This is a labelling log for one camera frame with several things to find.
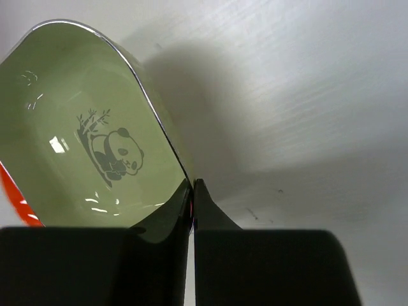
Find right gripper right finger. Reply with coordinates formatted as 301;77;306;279
193;179;361;305

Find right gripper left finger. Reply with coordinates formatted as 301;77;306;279
1;181;191;305

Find green square panda dish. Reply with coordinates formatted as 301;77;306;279
1;20;191;227

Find orange round plate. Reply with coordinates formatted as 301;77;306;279
1;164;43;227

